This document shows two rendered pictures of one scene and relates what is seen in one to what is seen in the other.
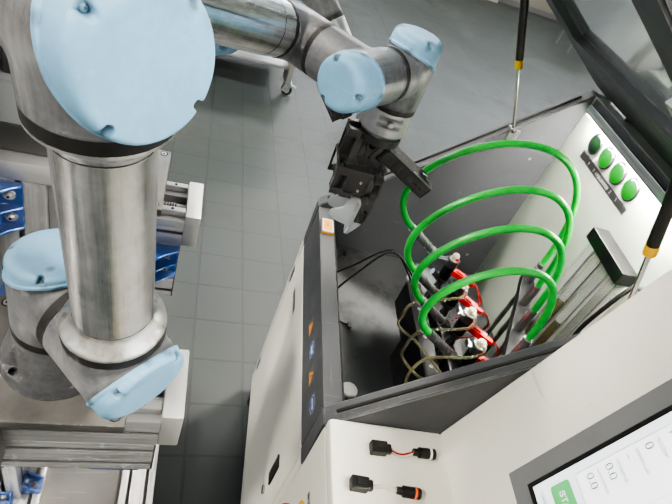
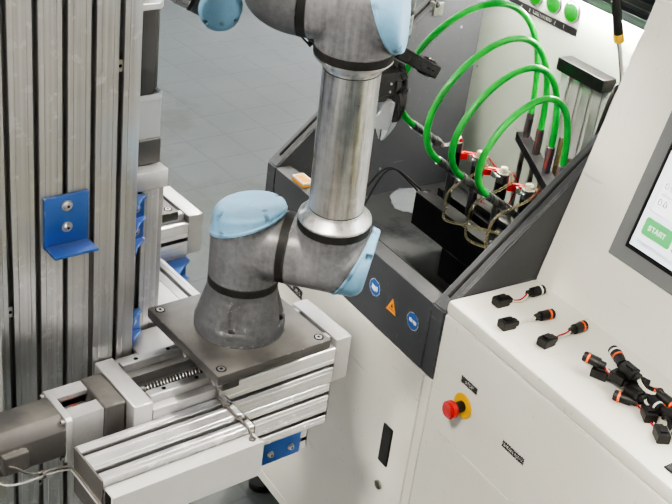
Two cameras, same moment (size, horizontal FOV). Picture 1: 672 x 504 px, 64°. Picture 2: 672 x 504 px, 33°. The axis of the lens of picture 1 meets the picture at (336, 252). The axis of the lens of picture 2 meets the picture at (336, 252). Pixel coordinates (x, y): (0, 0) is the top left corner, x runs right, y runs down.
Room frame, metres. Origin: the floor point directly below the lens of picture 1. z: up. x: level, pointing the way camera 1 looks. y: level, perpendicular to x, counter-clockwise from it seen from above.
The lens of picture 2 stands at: (-1.14, 0.69, 2.10)
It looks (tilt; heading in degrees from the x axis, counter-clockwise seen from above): 29 degrees down; 342
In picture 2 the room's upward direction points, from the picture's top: 8 degrees clockwise
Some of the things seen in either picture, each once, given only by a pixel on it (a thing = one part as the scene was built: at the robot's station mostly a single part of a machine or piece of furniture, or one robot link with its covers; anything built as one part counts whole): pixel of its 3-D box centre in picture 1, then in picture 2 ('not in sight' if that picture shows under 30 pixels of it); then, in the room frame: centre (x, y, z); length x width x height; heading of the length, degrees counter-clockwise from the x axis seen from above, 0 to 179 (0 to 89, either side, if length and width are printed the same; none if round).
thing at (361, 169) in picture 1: (362, 160); (382, 65); (0.77, 0.02, 1.37); 0.09 x 0.08 x 0.12; 107
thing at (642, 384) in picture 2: not in sight; (638, 387); (0.24, -0.33, 1.01); 0.23 x 0.11 x 0.06; 18
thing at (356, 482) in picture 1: (386, 488); (527, 318); (0.48, -0.23, 0.99); 0.12 x 0.02 x 0.02; 104
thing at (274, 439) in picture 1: (271, 403); (322, 416); (0.91, 0.00, 0.44); 0.65 x 0.02 x 0.68; 18
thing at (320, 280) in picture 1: (319, 311); (351, 259); (0.91, -0.02, 0.87); 0.62 x 0.04 x 0.16; 18
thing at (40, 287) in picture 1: (59, 286); (251, 237); (0.43, 0.32, 1.20); 0.13 x 0.12 x 0.14; 64
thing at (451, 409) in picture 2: not in sight; (455, 408); (0.47, -0.12, 0.80); 0.05 x 0.04 x 0.05; 18
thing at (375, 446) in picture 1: (403, 450); (519, 295); (0.56, -0.25, 0.99); 0.12 x 0.02 x 0.02; 108
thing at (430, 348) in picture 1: (423, 358); (474, 251); (0.87, -0.28, 0.91); 0.34 x 0.10 x 0.15; 18
